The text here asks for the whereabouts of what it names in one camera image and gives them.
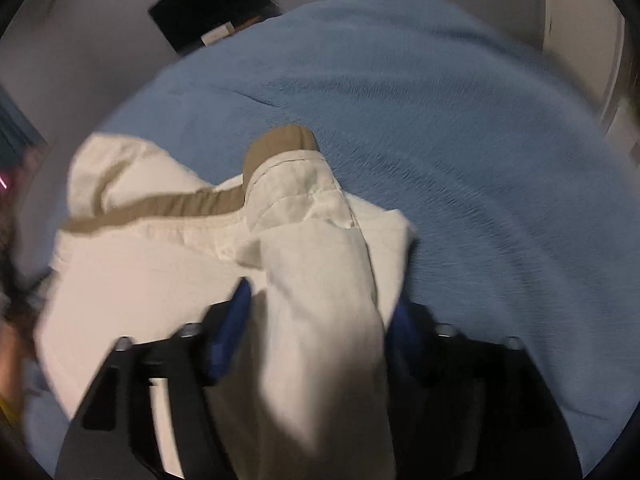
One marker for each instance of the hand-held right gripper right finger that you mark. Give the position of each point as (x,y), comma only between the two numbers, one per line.
(402,330)

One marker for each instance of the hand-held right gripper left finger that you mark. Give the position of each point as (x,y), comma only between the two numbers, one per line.
(227,335)

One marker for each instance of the cream pants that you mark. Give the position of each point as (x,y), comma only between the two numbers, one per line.
(300,285)

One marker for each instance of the blue blanket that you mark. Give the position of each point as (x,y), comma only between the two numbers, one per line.
(450,160)

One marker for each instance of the white power strip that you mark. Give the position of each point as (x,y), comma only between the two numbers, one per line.
(217,35)

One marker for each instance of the black flat screen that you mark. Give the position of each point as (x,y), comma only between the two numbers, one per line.
(215,7)

